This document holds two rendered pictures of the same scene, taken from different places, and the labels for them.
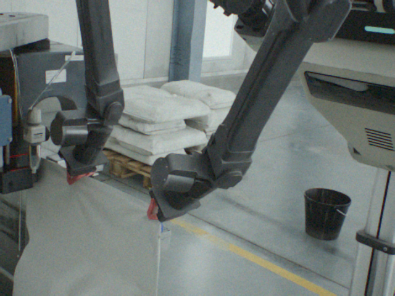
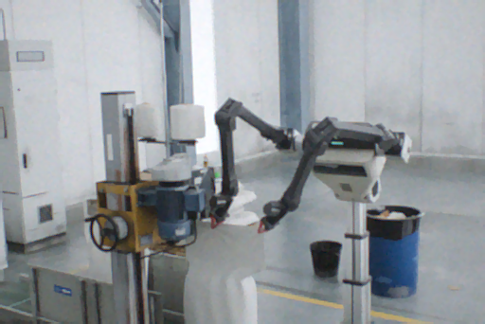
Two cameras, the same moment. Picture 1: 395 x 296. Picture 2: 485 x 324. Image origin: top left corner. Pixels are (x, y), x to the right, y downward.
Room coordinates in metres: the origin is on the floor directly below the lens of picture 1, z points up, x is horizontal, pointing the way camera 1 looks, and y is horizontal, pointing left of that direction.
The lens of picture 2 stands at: (-1.92, 0.55, 1.88)
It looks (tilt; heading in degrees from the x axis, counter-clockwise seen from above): 9 degrees down; 352
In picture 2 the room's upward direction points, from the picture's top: 2 degrees counter-clockwise
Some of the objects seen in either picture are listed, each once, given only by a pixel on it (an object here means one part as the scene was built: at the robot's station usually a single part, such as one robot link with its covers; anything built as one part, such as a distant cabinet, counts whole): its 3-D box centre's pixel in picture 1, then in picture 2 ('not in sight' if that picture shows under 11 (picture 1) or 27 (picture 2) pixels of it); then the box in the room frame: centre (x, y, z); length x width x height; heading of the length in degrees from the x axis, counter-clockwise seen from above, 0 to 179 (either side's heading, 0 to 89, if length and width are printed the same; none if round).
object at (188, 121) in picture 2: not in sight; (188, 121); (1.12, 0.39, 1.61); 0.17 x 0.17 x 0.17
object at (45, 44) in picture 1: (30, 42); not in sight; (1.39, 0.41, 1.35); 0.09 x 0.09 x 0.03
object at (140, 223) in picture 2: not in sight; (139, 209); (1.19, 0.64, 1.18); 0.34 x 0.25 x 0.31; 138
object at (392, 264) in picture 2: not in sight; (392, 250); (2.91, -1.32, 0.32); 0.51 x 0.48 x 0.65; 138
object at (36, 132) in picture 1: (34, 140); not in sight; (1.26, 0.36, 1.14); 0.05 x 0.04 x 0.16; 138
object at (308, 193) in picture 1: (324, 214); (326, 259); (3.42, -0.90, 0.13); 0.30 x 0.30 x 0.26
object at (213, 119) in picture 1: (213, 113); (225, 199); (4.71, -0.17, 0.44); 0.68 x 0.44 x 0.15; 138
